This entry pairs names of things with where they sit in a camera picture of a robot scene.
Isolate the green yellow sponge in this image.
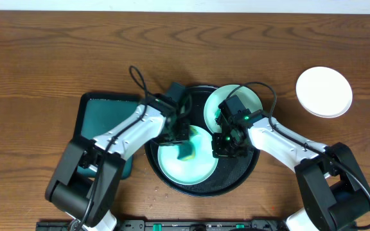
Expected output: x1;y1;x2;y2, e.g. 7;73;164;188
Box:
177;141;195;161

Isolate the mint plate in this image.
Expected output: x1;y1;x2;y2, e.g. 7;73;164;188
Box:
157;125;218;185
204;85;263;133

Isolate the white plate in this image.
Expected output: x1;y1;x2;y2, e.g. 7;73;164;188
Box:
295;67;353;118

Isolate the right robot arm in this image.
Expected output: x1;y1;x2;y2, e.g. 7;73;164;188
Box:
205;109;370;230

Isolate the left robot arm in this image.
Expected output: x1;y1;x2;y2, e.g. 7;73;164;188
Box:
45;94;192;230

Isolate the round black tray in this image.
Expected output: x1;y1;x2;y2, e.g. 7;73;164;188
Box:
145;85;260;197

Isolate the rectangular black water tray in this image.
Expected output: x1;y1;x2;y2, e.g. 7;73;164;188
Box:
74;92;143;180

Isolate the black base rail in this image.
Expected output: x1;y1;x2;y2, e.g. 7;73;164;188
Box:
35;218;288;231

